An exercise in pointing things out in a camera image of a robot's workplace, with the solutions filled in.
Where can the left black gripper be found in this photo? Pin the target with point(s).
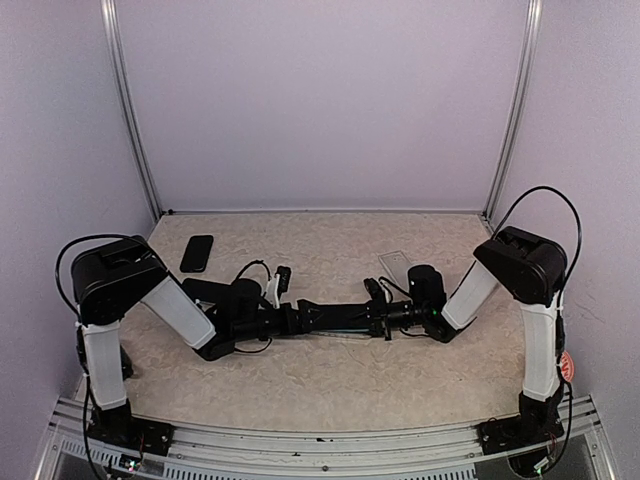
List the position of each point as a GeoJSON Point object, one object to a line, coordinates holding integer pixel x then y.
{"type": "Point", "coordinates": [303, 323]}

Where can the aluminium frame post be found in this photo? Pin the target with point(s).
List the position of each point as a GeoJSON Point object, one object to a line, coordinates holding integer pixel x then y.
{"type": "Point", "coordinates": [111, 27]}
{"type": "Point", "coordinates": [517, 107]}

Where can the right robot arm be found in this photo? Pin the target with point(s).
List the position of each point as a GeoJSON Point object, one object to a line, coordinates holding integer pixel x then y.
{"type": "Point", "coordinates": [533, 270]}

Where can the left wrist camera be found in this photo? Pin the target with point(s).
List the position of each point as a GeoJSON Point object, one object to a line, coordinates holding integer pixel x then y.
{"type": "Point", "coordinates": [278, 285]}

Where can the black phone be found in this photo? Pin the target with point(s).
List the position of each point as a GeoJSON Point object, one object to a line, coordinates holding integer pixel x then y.
{"type": "Point", "coordinates": [206, 291]}
{"type": "Point", "coordinates": [338, 313]}
{"type": "Point", "coordinates": [196, 255]}

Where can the left aluminium frame post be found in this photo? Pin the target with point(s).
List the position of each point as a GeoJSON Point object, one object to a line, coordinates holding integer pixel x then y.
{"type": "Point", "coordinates": [111, 27]}

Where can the red white patterned bowl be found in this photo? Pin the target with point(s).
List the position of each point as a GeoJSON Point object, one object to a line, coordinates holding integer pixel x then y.
{"type": "Point", "coordinates": [567, 367]}

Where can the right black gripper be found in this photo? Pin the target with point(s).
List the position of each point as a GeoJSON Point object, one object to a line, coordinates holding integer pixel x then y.
{"type": "Point", "coordinates": [377, 319]}

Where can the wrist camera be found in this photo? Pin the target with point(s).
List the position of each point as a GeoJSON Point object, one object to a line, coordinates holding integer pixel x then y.
{"type": "Point", "coordinates": [278, 285]}
{"type": "Point", "coordinates": [379, 293]}

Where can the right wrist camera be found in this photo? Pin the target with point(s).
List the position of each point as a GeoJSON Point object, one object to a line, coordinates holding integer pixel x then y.
{"type": "Point", "coordinates": [379, 293]}

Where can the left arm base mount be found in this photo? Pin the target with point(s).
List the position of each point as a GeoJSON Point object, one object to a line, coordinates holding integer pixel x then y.
{"type": "Point", "coordinates": [120, 428]}

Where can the white translucent phone case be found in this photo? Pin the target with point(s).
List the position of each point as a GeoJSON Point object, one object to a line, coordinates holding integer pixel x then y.
{"type": "Point", "coordinates": [396, 264]}

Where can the right aluminium frame post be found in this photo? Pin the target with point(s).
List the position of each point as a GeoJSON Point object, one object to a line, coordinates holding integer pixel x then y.
{"type": "Point", "coordinates": [517, 107]}

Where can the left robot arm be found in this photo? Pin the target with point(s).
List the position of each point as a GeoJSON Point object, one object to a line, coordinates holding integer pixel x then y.
{"type": "Point", "coordinates": [119, 274]}

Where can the front aluminium rail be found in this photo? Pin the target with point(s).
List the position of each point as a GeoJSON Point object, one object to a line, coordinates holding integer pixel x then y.
{"type": "Point", "coordinates": [449, 452]}

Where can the clear phone case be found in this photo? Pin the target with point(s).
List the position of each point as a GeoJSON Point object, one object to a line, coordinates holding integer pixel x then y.
{"type": "Point", "coordinates": [341, 334]}

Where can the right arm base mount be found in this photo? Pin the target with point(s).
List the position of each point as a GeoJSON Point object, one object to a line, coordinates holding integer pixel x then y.
{"type": "Point", "coordinates": [520, 430]}

